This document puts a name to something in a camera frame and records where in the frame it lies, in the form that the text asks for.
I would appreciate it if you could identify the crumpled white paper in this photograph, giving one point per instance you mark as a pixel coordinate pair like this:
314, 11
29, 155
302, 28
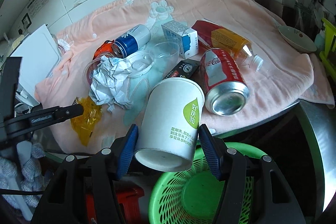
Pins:
107, 83

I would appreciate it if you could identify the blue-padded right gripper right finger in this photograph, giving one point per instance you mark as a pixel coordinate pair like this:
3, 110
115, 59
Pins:
211, 151

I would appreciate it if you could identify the red cola can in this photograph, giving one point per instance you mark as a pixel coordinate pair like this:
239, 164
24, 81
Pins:
225, 89

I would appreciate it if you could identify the clear plastic cup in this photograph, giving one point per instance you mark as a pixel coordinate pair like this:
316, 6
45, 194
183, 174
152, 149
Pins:
165, 56

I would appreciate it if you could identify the green perforated trash basket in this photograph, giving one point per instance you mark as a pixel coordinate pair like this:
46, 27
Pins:
190, 196

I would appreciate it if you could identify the white microwave oven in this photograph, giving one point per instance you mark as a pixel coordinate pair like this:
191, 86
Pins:
40, 54

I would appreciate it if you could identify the orange drink plastic bottle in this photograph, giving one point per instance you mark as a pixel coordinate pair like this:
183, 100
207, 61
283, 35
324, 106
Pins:
211, 35

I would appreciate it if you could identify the white ceramic bowl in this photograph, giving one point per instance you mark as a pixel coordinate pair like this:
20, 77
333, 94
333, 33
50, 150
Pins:
297, 39

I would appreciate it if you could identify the blue white drink can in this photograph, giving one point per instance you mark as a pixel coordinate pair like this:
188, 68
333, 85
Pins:
131, 41

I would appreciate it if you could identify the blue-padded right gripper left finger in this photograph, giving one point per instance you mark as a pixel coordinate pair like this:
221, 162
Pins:
125, 150

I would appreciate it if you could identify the black cigarette box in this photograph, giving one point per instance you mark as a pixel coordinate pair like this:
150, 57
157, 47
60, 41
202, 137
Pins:
184, 69

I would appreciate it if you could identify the lime green dish rack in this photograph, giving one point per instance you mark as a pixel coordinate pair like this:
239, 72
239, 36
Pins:
328, 54

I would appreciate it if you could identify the clear plastic lid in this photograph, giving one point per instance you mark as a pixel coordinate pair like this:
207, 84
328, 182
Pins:
140, 64

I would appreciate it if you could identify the white paper cup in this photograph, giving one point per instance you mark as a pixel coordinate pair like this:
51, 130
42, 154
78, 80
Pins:
169, 130

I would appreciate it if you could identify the red orange snack wrapper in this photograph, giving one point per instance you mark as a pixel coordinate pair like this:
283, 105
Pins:
105, 48

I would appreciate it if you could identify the pink flower-pattern towel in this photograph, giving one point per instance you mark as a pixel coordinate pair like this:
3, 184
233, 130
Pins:
284, 77

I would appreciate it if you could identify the yellow plastic wrapper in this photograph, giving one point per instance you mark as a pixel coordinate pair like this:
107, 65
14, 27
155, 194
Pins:
84, 125

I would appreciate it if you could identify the white blue milk carton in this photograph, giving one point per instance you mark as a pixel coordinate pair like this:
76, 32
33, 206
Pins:
185, 37

